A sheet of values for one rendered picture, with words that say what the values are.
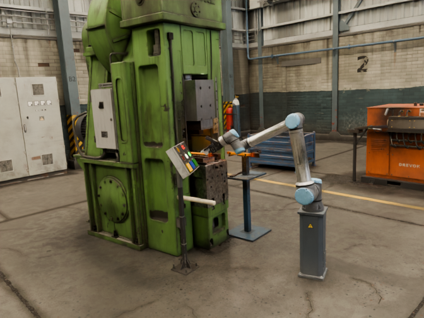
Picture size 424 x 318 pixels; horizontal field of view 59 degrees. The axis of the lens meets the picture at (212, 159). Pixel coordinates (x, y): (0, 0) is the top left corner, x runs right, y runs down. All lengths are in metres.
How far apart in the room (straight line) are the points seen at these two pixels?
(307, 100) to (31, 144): 7.80
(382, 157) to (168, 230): 3.96
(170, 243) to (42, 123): 5.24
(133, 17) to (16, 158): 5.20
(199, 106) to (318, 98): 8.26
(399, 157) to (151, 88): 4.18
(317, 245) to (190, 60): 2.14
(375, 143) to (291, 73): 6.17
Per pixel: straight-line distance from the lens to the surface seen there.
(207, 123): 3.81
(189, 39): 3.90
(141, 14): 3.80
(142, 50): 3.82
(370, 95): 11.01
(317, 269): 3.46
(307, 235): 3.35
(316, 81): 11.78
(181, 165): 3.19
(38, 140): 8.52
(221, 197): 4.01
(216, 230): 4.11
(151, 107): 3.82
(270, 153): 7.61
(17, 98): 8.40
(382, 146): 6.58
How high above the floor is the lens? 1.66
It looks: 11 degrees down
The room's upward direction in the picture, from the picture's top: 3 degrees counter-clockwise
